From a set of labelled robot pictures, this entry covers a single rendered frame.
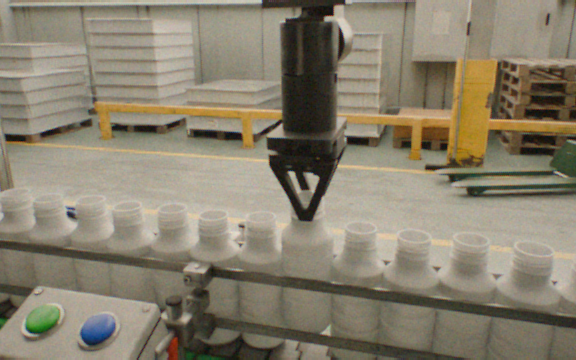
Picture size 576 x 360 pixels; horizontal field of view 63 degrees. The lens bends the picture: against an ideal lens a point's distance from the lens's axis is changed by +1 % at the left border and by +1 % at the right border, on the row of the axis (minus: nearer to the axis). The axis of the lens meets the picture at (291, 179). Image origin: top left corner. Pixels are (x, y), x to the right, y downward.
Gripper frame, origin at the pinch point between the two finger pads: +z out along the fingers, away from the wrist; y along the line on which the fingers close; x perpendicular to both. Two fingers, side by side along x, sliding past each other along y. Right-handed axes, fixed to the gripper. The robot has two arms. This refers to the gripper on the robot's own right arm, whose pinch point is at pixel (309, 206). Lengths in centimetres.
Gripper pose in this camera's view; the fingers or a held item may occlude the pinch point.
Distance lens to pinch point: 52.2
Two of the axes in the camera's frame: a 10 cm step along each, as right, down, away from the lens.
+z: 0.2, 9.4, 3.4
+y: 2.6, -3.3, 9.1
